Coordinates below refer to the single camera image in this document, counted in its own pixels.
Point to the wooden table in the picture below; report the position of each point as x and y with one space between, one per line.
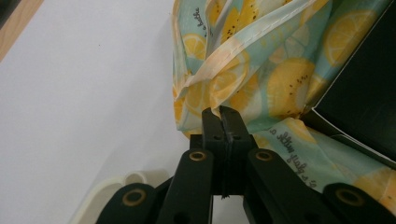
18 34

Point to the cream plastic tray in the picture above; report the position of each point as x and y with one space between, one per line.
102 193

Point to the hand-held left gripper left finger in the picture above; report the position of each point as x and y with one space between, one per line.
214 130

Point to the black rectangular box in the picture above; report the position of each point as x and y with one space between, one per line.
367 93

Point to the lemon print cloth bag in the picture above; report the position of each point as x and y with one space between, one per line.
280 87

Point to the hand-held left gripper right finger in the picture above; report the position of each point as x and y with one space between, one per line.
236 137

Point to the white table sheet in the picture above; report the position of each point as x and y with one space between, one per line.
77 109

